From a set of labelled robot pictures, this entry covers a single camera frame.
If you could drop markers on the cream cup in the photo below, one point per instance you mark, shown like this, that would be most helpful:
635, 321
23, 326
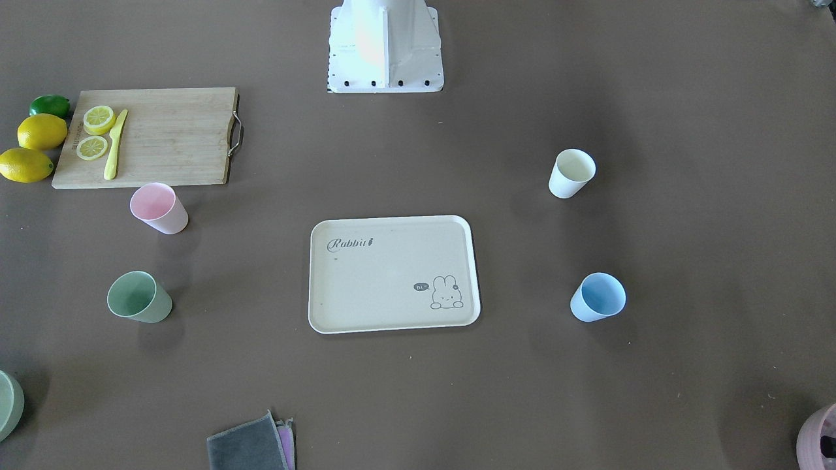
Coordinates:
573, 169

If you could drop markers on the pink cup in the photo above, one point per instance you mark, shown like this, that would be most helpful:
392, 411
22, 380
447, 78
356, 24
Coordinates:
157, 205

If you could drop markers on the cream rabbit tray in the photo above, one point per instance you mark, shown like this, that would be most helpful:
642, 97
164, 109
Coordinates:
390, 273

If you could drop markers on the blue cup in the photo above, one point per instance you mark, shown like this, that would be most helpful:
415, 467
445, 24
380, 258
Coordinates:
599, 296

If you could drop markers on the grey folded cloth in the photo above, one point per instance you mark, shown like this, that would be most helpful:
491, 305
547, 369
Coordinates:
264, 443

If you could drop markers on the wooden cutting board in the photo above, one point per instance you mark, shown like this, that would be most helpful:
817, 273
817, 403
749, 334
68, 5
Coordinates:
180, 136

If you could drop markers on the green cup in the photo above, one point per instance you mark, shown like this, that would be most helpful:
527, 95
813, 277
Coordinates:
138, 295

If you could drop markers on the yellow plastic knife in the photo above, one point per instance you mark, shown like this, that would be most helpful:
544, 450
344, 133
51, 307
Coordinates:
111, 165

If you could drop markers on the lemon slice lower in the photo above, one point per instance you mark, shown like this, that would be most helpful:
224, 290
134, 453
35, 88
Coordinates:
91, 148

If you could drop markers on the lemon slice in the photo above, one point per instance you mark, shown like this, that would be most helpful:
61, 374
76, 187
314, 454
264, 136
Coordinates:
99, 120
91, 148

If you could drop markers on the lemon slice upper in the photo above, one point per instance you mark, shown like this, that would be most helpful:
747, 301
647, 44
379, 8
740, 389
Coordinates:
99, 120

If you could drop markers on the yellow lemon near board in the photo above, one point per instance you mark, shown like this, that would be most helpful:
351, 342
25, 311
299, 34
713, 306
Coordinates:
42, 132

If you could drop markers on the green lime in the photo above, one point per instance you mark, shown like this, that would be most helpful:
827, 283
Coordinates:
55, 105

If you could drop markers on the yellow lemon outer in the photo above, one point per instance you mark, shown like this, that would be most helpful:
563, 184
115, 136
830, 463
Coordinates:
24, 165

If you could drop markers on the green bowl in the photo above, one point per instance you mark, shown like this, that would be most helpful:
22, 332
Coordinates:
12, 404

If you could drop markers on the pink bowl with ice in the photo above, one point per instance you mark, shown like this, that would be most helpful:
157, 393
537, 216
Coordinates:
815, 445

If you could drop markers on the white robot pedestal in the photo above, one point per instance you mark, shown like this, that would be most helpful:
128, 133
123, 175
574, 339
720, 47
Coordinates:
384, 47

